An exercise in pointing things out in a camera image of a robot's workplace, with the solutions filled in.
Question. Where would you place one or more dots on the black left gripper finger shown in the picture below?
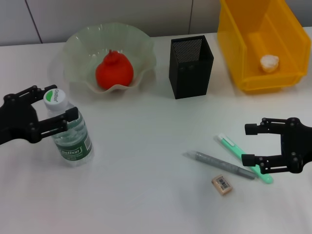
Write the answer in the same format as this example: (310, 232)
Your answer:
(34, 92)
(56, 122)

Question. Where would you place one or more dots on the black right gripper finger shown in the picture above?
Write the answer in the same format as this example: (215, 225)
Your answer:
(263, 128)
(265, 163)

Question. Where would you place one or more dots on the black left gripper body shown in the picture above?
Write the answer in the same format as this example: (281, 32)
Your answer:
(17, 119)

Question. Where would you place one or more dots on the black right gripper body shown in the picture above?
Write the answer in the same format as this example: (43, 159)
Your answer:
(297, 146)

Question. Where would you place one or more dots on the clear water bottle green label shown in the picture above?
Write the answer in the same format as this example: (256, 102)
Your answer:
(70, 143)

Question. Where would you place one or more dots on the mint green pen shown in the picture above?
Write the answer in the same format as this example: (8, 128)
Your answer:
(234, 148)

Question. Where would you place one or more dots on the beige eraser with barcode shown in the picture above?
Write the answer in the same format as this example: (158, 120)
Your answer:
(221, 185)

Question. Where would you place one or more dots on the white paper ball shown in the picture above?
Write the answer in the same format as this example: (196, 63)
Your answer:
(269, 64)

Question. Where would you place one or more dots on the red-orange knobbed orange fruit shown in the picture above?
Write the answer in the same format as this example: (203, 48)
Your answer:
(114, 73)

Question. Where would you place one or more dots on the grey glitter pen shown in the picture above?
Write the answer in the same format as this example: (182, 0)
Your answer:
(219, 163)

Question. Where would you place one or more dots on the black mesh pen holder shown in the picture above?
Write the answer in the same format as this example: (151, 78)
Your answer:
(191, 73)

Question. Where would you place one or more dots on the translucent green wavy glass bowl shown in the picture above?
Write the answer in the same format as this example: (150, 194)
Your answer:
(83, 48)

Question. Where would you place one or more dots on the yellow plastic storage bin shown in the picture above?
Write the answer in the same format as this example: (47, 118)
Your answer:
(268, 36)

